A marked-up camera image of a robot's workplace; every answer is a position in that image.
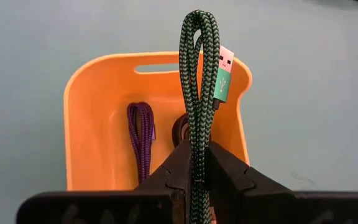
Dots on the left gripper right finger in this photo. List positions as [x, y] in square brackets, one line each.
[228, 174]

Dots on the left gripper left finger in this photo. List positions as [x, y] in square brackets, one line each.
[176, 168]

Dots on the orange plastic basket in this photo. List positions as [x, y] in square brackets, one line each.
[98, 124]

